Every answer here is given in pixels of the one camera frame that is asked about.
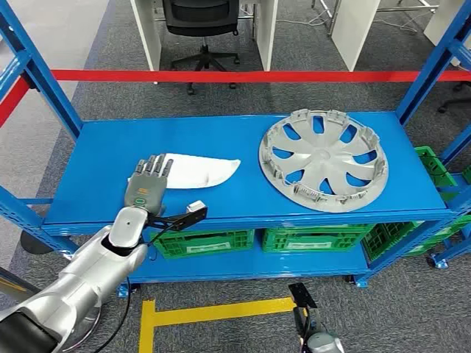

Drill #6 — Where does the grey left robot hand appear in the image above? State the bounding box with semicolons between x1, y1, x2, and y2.
124;154;174;217

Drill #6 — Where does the white curved plastic part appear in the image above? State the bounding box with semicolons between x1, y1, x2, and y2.
128;152;242;190

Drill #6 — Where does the green folded plastic crate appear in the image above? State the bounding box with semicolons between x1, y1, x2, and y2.
402;214;471;257
150;229;255;260
262;224;374;253

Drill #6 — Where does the yellow floor tape square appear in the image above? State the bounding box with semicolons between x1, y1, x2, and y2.
139;297;308;353

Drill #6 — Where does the long red barrier belt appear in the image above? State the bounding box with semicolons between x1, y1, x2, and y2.
51;69;471;83

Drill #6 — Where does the black office chair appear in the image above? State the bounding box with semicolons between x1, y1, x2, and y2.
162;0;242;96
438;82;471;114

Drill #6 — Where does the short red barrier belt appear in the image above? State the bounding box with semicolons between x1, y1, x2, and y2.
0;76;31;129

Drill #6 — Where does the silver wheel hubcap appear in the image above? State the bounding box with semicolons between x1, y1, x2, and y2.
258;109;389;214

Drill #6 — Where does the green open plastic crate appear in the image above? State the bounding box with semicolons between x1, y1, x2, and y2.
362;145;460;263

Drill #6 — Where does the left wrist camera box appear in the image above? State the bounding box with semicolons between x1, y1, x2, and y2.
146;200;209;233

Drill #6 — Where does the thick black cable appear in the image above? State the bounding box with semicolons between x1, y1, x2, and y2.
91;277;131;353

